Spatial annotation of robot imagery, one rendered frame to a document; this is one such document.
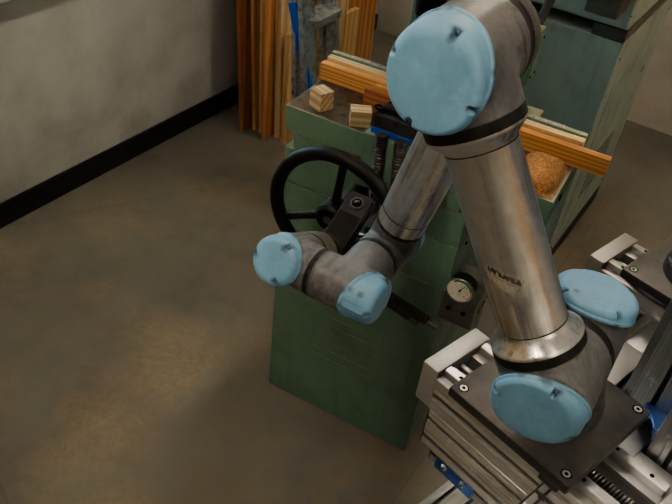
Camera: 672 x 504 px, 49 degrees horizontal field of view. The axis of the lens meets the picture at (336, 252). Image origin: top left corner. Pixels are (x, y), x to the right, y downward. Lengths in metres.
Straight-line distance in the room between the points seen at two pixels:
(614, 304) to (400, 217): 0.31
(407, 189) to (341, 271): 0.15
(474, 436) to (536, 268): 0.46
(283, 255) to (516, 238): 0.35
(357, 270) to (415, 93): 0.34
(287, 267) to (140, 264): 1.58
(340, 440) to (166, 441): 0.47
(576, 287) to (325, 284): 0.34
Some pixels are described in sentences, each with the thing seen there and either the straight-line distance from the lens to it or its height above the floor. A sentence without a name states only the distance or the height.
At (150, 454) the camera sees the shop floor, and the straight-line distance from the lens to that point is 2.07.
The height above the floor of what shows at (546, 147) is 0.92.
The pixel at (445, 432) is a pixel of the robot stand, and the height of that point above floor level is 0.65.
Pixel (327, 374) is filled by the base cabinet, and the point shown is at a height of 0.15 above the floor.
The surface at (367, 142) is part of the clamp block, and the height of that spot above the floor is 0.94.
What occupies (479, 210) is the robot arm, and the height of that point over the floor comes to 1.21.
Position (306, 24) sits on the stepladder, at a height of 0.74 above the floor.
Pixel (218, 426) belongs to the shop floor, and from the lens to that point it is 2.11.
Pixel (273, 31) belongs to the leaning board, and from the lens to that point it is 3.10.
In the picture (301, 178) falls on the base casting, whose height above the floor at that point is 0.73.
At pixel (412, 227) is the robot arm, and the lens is 1.09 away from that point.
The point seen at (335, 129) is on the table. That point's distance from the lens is 1.60.
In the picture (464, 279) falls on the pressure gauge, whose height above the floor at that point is 0.69.
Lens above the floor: 1.67
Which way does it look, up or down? 39 degrees down
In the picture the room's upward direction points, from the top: 8 degrees clockwise
